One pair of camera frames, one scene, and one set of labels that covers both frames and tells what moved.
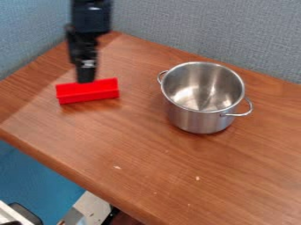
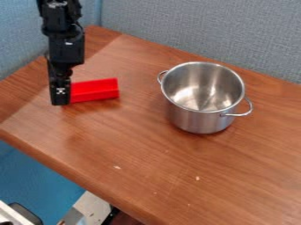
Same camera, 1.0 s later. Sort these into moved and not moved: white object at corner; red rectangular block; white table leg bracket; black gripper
Moved: black gripper
Not moved: red rectangular block; white table leg bracket; white object at corner
